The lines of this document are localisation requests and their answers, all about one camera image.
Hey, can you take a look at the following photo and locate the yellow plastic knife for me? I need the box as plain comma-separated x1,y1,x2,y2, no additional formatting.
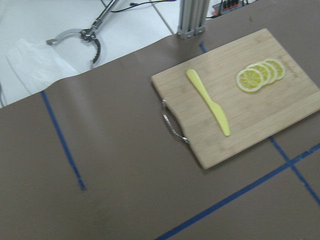
186,69,231,137

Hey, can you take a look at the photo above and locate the wooden cutting board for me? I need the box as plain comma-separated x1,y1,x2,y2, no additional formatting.
152,29,320,169

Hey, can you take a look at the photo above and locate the metal reacher grabber tool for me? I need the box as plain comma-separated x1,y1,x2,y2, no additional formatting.
45,0,119,66

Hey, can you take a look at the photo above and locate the orange connector board lower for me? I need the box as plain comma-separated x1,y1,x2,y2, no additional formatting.
212,0,250,17

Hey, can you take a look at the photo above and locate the white plastic bag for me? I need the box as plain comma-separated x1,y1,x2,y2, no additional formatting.
6,39,79,95

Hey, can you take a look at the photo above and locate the aluminium frame post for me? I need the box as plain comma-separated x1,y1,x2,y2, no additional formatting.
177,0,210,40

